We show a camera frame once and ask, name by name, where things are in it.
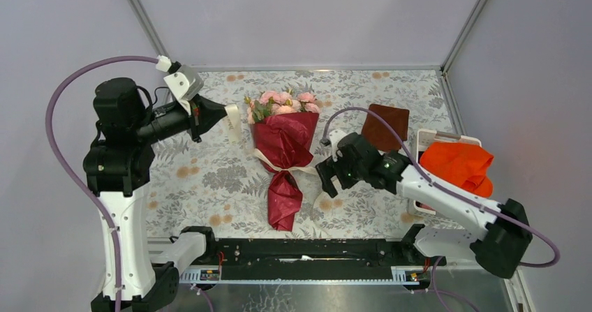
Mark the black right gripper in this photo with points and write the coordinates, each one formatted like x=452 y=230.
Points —
x=327 y=169

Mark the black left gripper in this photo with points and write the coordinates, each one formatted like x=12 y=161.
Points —
x=204 y=113

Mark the cream printed ribbon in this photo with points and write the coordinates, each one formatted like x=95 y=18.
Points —
x=282 y=142

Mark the dark maroon wrapping paper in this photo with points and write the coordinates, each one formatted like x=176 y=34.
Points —
x=283 y=143

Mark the peach rose stem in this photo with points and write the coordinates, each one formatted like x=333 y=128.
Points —
x=260 y=108

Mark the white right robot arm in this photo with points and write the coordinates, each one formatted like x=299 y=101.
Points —
x=492 y=234

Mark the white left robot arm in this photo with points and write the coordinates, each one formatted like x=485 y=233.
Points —
x=117 y=168

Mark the brown folded cloth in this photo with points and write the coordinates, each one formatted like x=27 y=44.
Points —
x=378 y=134

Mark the floral patterned table mat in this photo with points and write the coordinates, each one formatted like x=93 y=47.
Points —
x=219 y=184

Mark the orange cloth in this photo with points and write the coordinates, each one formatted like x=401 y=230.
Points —
x=461 y=164

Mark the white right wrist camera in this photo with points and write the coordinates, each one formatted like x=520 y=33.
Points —
x=334 y=138

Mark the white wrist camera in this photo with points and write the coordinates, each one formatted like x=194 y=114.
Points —
x=334 y=138
x=184 y=84

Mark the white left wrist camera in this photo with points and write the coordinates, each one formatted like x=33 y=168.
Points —
x=184 y=84

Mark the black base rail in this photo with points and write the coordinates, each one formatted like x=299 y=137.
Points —
x=296 y=261

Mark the aluminium frame post left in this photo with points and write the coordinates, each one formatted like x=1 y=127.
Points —
x=148 y=27

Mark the aluminium frame post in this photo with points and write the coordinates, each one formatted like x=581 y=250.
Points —
x=463 y=35
x=148 y=27

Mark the aluminium frame post right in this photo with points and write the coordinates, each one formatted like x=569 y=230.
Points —
x=463 y=35

